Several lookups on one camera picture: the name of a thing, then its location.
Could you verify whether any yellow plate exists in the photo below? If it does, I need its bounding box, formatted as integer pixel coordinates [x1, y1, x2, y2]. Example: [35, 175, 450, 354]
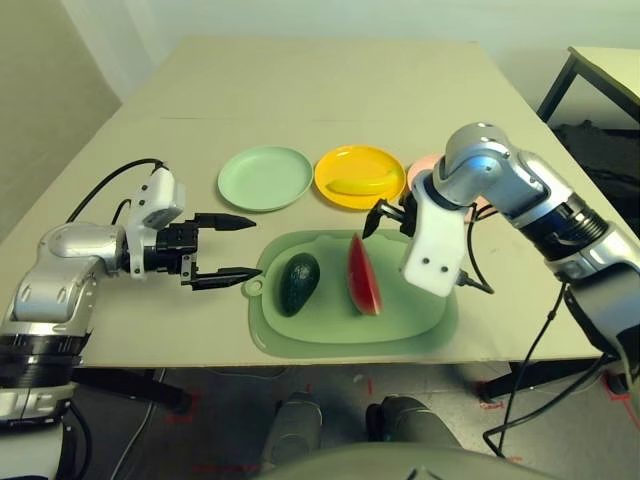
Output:
[313, 144, 407, 211]

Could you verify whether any grey robot torso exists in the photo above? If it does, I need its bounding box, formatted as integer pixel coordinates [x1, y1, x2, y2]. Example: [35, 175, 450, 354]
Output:
[259, 443, 556, 480]

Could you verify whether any beige side table black frame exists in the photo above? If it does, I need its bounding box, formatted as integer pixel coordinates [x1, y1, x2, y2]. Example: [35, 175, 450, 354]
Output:
[537, 46, 640, 131]

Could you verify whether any grey robot foot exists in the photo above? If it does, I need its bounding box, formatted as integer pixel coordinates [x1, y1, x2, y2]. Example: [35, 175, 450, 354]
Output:
[365, 394, 461, 451]
[262, 391, 324, 474]

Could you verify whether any grey left robot foot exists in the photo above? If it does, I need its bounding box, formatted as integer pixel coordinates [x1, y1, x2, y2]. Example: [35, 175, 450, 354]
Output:
[262, 391, 324, 474]

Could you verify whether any grey right robot foot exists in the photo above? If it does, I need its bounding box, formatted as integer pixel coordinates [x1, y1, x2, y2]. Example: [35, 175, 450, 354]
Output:
[365, 394, 461, 451]

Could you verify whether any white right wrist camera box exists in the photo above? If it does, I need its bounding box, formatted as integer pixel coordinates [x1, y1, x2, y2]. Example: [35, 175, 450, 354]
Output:
[399, 172, 474, 297]

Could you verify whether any green cutting board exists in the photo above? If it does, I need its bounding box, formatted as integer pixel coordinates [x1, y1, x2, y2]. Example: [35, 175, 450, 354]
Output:
[241, 228, 460, 357]

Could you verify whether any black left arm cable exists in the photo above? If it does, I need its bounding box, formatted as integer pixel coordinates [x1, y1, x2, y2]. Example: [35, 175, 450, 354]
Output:
[66, 158, 167, 224]

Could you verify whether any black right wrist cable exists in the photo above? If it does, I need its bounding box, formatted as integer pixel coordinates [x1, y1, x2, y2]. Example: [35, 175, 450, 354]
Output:
[455, 199, 496, 295]

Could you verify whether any mint green plate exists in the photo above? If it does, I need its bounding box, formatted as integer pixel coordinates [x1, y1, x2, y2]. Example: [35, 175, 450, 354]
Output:
[217, 145, 315, 213]

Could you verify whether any dark green toy avocado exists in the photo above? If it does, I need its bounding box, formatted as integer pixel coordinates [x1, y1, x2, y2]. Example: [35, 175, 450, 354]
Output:
[278, 252, 321, 317]

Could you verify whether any red toy watermelon slice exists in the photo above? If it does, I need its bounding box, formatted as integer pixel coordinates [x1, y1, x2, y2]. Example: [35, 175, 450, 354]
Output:
[347, 232, 384, 317]

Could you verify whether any long black right arm cable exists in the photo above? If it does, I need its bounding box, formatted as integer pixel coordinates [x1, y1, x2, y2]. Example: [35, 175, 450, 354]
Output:
[481, 279, 624, 459]

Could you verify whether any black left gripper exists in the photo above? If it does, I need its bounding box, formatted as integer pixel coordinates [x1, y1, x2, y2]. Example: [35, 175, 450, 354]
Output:
[143, 213, 264, 292]

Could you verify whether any yellow toy banana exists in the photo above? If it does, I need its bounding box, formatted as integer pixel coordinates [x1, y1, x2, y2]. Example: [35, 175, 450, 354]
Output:
[325, 167, 400, 196]

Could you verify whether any pink plate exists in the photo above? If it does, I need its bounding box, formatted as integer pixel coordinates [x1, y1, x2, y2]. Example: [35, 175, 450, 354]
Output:
[407, 154, 496, 222]

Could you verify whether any black table base bar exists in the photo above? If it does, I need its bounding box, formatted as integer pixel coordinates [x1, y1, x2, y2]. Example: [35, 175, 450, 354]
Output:
[478, 357, 619, 401]
[74, 367, 195, 415]

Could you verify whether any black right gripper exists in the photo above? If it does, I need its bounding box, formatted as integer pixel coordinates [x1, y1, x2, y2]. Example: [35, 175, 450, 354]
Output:
[361, 189, 421, 239]

